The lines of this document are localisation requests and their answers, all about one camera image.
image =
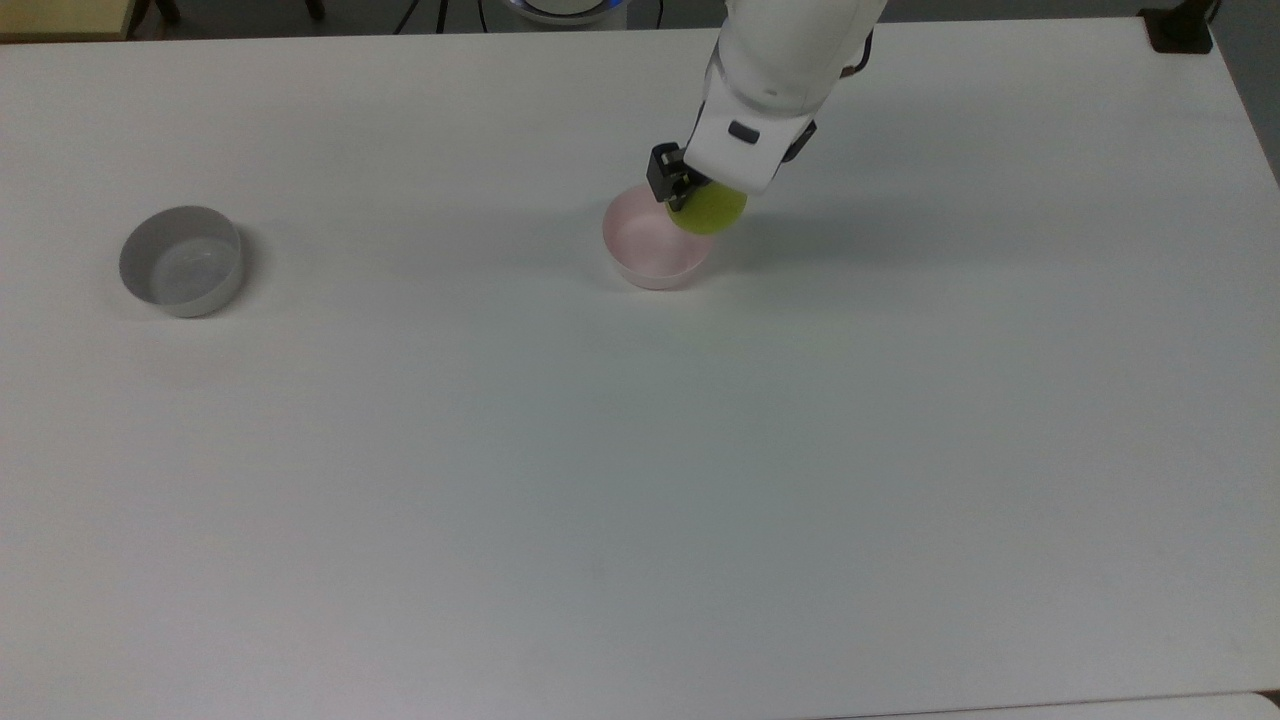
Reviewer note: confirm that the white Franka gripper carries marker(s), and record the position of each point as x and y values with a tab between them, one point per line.
745	140

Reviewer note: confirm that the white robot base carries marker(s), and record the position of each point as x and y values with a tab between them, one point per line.
565	8

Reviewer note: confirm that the pink plastic bowl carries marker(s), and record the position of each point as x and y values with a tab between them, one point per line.
650	250

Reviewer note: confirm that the grey plastic bowl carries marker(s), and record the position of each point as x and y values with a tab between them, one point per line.
182	262

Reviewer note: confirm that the black furniture leg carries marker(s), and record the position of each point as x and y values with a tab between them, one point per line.
165	10
315	8

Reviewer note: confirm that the black table clamp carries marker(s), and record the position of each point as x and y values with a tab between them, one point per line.
1180	28

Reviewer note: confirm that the wooden board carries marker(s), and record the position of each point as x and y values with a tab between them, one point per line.
60	18

